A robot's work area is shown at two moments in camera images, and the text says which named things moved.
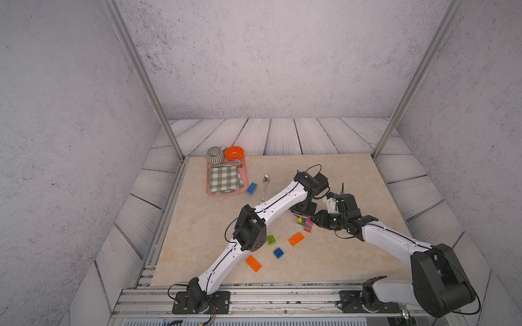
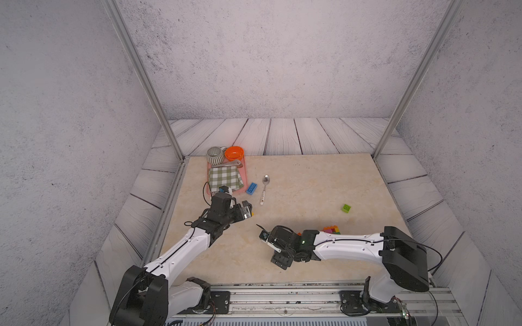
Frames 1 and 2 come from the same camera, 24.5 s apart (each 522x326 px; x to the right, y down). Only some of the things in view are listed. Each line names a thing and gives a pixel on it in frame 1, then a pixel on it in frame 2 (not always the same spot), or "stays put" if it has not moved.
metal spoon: x=266 y=179 stays put
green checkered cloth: x=224 y=179 stays put
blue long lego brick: x=251 y=188 stays put
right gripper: x=322 y=219 to x=276 y=259
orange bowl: x=234 y=153 stays put
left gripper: x=312 y=212 to x=240 y=215
